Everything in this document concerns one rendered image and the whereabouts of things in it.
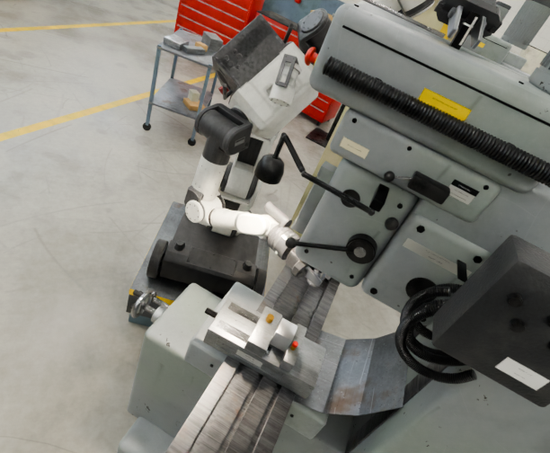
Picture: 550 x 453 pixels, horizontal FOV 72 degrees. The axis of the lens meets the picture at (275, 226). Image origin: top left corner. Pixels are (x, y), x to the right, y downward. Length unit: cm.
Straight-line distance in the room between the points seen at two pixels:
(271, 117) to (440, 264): 66
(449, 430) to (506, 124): 70
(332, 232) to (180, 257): 112
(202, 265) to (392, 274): 118
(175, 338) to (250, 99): 85
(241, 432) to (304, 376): 23
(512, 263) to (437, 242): 29
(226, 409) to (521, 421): 69
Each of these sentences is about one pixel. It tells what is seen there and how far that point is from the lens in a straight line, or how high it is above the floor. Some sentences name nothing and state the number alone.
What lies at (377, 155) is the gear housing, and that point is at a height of 167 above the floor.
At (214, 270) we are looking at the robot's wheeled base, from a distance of 192.
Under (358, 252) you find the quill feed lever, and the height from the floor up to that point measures 145.
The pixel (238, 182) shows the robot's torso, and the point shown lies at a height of 105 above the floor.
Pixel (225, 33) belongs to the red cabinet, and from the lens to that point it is 620.
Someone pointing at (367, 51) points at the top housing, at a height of 184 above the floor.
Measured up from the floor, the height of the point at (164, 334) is 75.
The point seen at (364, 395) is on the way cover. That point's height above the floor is 98.
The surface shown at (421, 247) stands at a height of 154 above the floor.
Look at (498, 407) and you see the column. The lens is 102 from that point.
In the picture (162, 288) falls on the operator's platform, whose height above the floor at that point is 40.
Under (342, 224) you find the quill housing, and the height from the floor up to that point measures 148.
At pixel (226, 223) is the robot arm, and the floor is 117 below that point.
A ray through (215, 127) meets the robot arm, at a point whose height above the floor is 143.
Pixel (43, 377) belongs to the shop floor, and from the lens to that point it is 223.
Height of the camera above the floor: 195
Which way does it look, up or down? 36 degrees down
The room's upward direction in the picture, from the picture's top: 24 degrees clockwise
